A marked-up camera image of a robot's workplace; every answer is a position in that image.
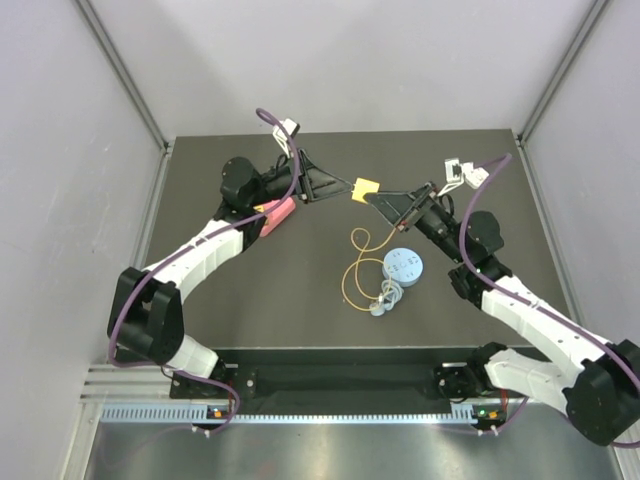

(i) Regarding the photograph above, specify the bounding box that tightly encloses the grey slotted cable duct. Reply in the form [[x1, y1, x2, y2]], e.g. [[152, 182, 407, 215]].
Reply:
[[99, 403, 506, 425]]

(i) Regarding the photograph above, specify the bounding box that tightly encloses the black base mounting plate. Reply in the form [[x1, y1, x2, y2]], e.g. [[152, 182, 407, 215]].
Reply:
[[169, 347, 501, 401]]

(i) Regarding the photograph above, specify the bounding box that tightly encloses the round light blue power strip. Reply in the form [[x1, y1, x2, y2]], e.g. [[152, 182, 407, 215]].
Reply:
[[369, 247, 424, 317]]

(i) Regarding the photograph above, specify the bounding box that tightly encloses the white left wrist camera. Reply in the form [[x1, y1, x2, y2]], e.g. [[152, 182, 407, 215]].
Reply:
[[272, 118, 300, 158]]

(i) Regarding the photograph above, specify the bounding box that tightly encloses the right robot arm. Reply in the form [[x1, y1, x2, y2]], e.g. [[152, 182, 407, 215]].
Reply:
[[364, 183, 639, 446]]

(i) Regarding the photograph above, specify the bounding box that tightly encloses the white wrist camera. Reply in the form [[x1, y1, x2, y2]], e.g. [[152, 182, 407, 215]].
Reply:
[[272, 118, 300, 158], [437, 158, 489, 197]]

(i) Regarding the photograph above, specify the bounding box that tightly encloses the aluminium frame rail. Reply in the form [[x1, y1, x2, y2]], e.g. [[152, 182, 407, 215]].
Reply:
[[80, 364, 232, 404]]

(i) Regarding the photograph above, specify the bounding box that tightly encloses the pink triangular power strip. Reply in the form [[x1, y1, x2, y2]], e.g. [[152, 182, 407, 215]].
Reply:
[[254, 198, 296, 237]]

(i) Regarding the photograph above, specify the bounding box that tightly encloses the orange charger block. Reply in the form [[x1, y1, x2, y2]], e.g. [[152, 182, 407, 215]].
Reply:
[[351, 177, 380, 204]]

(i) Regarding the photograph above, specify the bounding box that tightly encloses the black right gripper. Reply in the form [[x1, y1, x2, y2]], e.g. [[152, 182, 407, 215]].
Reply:
[[365, 181, 468, 264]]

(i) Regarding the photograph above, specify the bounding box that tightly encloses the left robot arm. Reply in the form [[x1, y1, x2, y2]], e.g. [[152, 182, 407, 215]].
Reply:
[[107, 150, 353, 397]]

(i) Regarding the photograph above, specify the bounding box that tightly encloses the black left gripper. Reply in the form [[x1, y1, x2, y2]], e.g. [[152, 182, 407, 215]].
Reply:
[[249, 148, 354, 208]]

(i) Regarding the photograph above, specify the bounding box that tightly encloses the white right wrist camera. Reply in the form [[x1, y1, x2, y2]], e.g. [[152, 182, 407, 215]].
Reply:
[[437, 158, 489, 197]]

